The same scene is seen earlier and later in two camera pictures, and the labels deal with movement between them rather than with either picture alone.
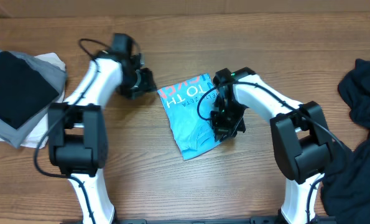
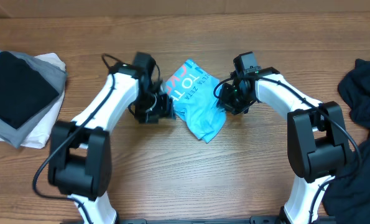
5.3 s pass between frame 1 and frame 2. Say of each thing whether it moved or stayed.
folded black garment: stayed
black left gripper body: moved
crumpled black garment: stayed
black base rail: stayed
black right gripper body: moved
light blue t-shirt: moved
